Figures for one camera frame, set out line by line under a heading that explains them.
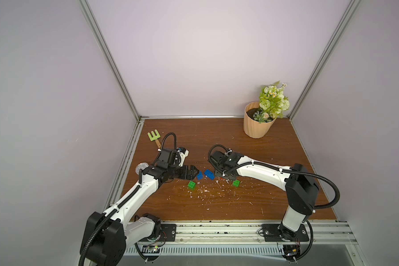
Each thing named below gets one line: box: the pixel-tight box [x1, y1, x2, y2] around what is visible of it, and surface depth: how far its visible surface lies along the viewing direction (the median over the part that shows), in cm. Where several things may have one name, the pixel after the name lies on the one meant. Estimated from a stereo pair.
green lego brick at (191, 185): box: [187, 180, 197, 191], surface depth 87 cm
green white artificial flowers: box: [252, 80, 290, 124], surface depth 92 cm
